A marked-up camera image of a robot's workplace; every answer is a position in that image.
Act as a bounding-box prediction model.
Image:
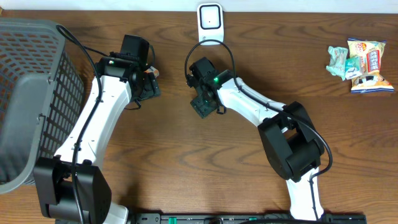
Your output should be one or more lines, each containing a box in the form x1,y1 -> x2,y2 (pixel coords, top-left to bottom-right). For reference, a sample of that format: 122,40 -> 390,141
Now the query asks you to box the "orange tissue pack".
144,66 -> 160,78

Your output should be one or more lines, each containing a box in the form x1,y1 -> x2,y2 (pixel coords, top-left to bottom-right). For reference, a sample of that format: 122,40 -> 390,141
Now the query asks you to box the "teal wet wipes pack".
326,46 -> 348,81

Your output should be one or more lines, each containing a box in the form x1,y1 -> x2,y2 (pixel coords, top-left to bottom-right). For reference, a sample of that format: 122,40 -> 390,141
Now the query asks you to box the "teal kleenex tissue pack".
345,57 -> 363,80

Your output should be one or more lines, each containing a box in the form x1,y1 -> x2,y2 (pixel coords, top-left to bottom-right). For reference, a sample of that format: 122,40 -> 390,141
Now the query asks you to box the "white snack bag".
347,38 -> 394,93

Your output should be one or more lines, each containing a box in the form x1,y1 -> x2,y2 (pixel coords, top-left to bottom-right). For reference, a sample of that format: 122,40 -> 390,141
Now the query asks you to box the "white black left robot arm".
33,55 -> 160,223

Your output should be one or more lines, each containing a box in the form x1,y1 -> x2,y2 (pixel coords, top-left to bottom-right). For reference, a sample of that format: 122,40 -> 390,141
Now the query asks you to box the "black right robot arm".
186,70 -> 325,221

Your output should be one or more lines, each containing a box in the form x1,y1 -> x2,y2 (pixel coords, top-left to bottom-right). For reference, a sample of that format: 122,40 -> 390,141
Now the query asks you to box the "white barcode scanner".
197,2 -> 224,45

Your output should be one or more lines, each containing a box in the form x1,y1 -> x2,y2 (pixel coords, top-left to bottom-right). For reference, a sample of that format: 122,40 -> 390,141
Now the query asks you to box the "grey plastic basket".
1,18 -> 85,194

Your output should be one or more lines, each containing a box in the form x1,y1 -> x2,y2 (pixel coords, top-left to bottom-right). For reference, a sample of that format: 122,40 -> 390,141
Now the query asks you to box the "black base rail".
127,213 -> 368,224

